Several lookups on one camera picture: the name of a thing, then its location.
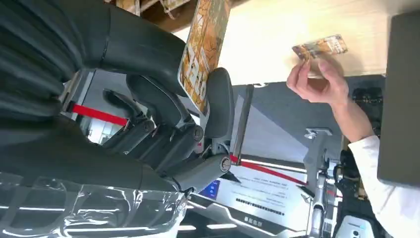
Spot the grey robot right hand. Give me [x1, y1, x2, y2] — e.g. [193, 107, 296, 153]
[0, 0, 236, 238]

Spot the grey metal stand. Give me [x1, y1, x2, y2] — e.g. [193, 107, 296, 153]
[301, 127, 334, 238]

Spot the person's left hand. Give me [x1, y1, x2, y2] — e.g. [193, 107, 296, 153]
[286, 59, 351, 106]

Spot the person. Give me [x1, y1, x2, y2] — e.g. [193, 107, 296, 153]
[348, 135, 420, 238]

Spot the grey laptop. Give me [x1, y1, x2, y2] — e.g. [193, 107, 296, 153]
[377, 11, 420, 188]

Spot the white rounded device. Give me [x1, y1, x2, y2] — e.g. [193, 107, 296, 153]
[334, 215, 377, 238]

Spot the red barrier belt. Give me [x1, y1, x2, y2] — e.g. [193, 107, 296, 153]
[70, 104, 309, 187]

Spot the white printed sign board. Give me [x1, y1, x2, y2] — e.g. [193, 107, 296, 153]
[193, 163, 313, 238]

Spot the chrome stanchion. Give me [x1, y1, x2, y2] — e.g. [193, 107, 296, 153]
[231, 84, 255, 162]

